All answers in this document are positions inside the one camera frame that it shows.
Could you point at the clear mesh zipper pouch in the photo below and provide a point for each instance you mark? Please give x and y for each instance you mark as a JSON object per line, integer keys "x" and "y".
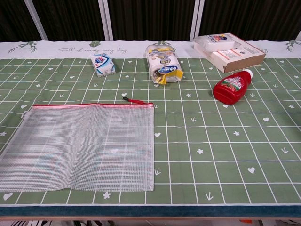
{"x": 77, "y": 146}

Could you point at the small blue white packet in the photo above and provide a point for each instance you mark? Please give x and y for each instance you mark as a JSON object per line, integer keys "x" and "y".
{"x": 103, "y": 64}

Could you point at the plastic wrapped roll pack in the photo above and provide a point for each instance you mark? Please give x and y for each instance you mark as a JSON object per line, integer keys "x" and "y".
{"x": 162, "y": 63}

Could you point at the green grid tablecloth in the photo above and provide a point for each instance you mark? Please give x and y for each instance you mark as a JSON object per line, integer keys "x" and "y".
{"x": 211, "y": 146}

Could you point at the red ketchup bottle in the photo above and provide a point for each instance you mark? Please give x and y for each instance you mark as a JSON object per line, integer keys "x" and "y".
{"x": 231, "y": 88}

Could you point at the white plastic wrapped packet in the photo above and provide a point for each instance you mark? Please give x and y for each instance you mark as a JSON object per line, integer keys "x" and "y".
{"x": 215, "y": 42}

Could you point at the white partition post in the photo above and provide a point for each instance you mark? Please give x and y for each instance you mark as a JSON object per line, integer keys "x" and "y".
{"x": 196, "y": 18}
{"x": 107, "y": 18}
{"x": 298, "y": 35}
{"x": 35, "y": 18}

